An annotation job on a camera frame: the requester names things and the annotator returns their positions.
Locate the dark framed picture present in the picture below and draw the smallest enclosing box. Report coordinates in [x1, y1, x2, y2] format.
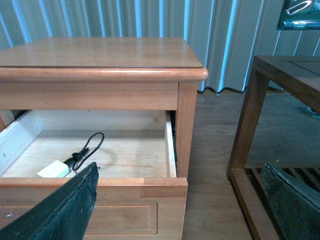
[276, 0, 320, 31]

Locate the light wooden nightstand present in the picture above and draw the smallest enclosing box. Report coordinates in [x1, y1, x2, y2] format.
[0, 37, 208, 178]

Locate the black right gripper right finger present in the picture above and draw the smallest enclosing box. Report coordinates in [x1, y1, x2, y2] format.
[260, 162, 320, 240]

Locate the wooden drawer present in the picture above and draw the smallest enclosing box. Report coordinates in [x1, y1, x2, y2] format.
[0, 110, 188, 240]

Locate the pale pleated curtain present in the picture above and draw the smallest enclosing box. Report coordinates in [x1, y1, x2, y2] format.
[0, 0, 320, 92]

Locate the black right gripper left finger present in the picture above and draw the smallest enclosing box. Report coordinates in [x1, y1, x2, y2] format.
[0, 162, 99, 240]

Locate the white charger with black cable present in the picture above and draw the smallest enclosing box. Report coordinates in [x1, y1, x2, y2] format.
[36, 132, 105, 178]

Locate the dark wooden side table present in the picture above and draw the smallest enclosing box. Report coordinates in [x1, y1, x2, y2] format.
[226, 56, 320, 240]

